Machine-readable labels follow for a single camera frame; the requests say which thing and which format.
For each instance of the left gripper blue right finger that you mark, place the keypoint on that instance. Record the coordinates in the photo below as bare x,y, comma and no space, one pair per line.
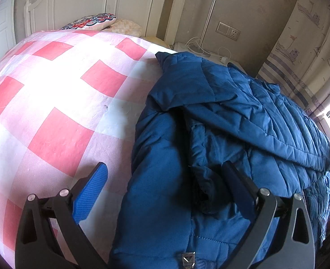
243,189

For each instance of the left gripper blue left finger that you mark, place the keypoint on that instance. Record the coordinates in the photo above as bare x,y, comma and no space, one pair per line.
86,191

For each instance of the blue quilted puffer jacket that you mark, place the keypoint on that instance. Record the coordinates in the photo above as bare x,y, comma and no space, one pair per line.
197,116

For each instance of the pink checkered bed quilt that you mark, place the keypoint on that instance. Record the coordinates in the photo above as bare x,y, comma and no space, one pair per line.
69,100

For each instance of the sailboat print curtain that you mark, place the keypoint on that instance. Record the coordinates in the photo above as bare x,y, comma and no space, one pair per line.
300,60

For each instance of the yellow pillow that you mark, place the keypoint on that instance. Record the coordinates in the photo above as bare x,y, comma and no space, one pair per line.
157,41

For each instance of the cream floral pillow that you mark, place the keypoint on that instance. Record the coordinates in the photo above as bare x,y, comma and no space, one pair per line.
125,27

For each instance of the patterned red blue pillow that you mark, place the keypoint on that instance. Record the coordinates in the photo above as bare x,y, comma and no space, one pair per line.
93,22

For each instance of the white wooden headboard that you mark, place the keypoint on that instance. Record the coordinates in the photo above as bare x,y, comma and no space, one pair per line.
157,18

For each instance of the wall socket panel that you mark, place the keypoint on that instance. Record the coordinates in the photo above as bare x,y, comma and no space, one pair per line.
228,31

